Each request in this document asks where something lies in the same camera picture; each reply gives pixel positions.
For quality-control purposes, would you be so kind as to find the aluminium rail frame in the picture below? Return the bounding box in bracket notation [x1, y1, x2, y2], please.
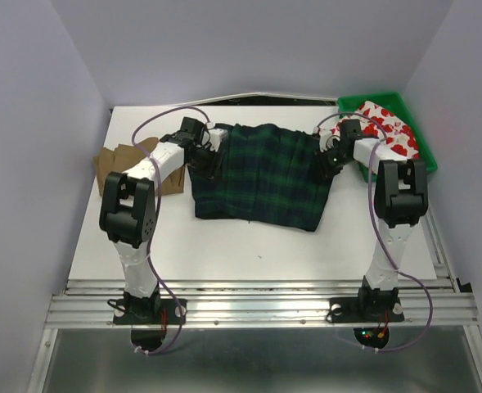
[28, 263, 482, 392]

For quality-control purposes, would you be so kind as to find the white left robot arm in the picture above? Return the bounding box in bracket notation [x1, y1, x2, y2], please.
[99, 117, 227, 323]

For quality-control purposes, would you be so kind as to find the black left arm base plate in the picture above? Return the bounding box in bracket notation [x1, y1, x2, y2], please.
[106, 298, 187, 326]

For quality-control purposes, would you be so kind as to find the folded tan skirt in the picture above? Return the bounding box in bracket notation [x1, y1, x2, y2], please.
[94, 137, 185, 197]

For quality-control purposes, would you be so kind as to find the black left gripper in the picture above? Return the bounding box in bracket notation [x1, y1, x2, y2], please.
[187, 144, 225, 185]

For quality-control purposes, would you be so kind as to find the dark green plaid skirt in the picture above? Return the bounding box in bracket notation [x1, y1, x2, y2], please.
[189, 124, 331, 232]

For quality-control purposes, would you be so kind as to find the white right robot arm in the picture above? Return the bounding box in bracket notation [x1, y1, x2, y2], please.
[313, 120, 428, 323]

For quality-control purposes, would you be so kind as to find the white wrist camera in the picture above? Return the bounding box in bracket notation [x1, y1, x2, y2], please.
[313, 126, 340, 151]
[205, 128, 228, 152]

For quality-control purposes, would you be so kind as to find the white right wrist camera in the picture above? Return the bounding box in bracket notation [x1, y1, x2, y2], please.
[313, 126, 340, 151]

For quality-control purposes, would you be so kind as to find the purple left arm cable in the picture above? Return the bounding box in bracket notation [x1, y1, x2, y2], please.
[132, 105, 215, 356]

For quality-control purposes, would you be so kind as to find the red floral white skirt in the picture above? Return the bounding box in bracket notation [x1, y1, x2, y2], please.
[331, 101, 420, 159]

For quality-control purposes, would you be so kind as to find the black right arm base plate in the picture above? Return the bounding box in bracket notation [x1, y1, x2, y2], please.
[326, 296, 405, 324]

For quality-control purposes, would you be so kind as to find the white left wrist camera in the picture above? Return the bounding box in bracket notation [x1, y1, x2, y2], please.
[205, 128, 228, 152]

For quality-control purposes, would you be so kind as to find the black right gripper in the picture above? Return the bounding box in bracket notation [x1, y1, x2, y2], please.
[311, 145, 353, 183]

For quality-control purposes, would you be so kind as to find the green plastic tray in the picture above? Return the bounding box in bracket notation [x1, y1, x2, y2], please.
[336, 91, 439, 178]

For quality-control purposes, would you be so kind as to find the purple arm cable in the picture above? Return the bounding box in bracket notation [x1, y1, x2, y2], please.
[132, 105, 215, 356]
[316, 112, 434, 354]

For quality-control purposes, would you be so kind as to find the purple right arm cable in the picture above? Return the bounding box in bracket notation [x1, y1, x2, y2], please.
[316, 112, 434, 354]

